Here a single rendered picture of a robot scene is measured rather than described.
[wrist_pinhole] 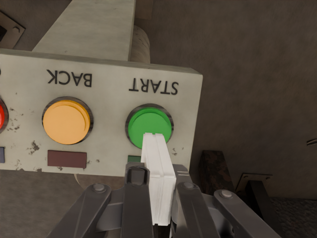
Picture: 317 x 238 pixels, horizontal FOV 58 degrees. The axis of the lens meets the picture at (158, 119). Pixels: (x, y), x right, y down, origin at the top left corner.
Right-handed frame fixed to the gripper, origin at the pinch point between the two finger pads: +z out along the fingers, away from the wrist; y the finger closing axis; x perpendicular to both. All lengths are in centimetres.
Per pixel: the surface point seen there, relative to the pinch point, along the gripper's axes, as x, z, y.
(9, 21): 9, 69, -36
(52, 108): 1.4, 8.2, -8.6
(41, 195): -61, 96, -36
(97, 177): -12.4, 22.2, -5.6
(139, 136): -0.5, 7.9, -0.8
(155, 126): 0.7, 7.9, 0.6
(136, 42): 7, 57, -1
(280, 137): -22, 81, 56
